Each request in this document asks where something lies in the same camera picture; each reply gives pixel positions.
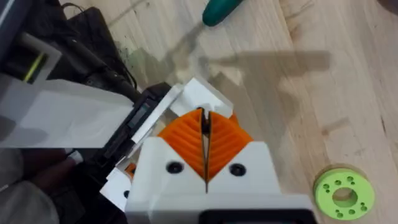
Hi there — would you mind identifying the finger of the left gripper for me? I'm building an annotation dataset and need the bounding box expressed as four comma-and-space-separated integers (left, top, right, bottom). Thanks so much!
169, 77, 234, 119

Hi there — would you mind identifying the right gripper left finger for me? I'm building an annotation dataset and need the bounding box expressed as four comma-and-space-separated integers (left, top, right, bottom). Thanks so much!
129, 107, 208, 200

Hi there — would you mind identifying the green disc with holes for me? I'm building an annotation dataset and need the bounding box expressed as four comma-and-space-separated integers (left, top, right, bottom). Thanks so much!
313, 167, 376, 222

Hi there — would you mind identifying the blue electric screwdriver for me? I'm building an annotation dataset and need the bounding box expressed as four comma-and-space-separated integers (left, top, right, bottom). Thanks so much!
201, 0, 245, 28

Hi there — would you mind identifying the black cable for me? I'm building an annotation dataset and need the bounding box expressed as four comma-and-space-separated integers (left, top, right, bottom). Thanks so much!
60, 2, 142, 102

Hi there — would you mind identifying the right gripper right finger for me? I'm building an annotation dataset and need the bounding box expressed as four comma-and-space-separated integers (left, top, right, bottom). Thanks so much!
205, 111, 282, 196

